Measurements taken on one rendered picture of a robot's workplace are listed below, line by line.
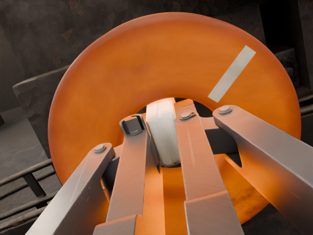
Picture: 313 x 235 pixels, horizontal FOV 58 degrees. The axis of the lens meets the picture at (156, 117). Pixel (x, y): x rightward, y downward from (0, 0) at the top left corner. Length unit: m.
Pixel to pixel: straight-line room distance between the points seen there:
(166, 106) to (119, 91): 0.03
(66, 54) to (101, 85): 0.42
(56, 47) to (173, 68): 0.45
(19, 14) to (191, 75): 0.48
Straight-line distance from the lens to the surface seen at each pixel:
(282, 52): 0.58
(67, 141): 0.18
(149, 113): 0.15
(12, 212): 0.66
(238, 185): 0.19
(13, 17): 0.61
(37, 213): 0.55
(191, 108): 0.16
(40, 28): 0.59
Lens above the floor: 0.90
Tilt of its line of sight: 19 degrees down
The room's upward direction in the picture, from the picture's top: 19 degrees counter-clockwise
